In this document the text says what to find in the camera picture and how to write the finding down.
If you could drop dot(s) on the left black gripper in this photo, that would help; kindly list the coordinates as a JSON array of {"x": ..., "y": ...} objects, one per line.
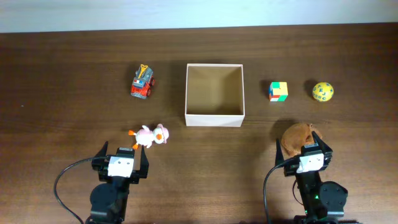
[{"x": 142, "y": 173}]

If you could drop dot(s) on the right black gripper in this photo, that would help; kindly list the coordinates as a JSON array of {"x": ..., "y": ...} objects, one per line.
[{"x": 327, "y": 154}]

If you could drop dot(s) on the brown plush toy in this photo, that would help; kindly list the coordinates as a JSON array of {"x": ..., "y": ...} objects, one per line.
[{"x": 298, "y": 135}]

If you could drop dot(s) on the white pink toy duck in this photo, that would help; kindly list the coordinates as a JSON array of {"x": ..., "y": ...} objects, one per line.
[{"x": 145, "y": 137}]

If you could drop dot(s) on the colourful puzzle cube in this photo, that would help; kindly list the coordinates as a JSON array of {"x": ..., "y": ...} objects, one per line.
[{"x": 278, "y": 91}]

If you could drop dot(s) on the pink cardboard box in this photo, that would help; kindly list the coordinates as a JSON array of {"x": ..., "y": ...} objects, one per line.
[{"x": 214, "y": 95}]

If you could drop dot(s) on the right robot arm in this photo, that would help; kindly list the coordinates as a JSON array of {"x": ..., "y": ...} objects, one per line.
[{"x": 323, "y": 202}]

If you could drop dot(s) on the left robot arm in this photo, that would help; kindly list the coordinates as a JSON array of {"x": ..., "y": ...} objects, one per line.
[{"x": 108, "y": 202}]

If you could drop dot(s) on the yellow lettered ball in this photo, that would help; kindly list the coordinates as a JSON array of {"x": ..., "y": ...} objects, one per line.
[{"x": 323, "y": 92}]

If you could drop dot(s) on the red toy fire truck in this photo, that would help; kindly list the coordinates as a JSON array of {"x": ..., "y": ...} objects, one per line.
[{"x": 142, "y": 82}]

